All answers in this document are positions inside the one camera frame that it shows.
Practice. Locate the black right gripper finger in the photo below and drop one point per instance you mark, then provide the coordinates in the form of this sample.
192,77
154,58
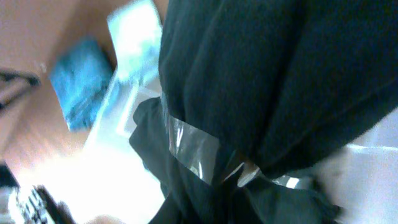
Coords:
36,206

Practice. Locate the dark teal garment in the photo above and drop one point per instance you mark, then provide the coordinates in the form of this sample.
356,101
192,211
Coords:
80,79

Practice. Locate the black garment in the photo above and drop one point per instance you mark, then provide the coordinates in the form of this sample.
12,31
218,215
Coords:
254,90

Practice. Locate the clear plastic storage bin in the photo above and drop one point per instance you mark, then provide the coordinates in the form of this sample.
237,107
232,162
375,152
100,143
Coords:
103,179

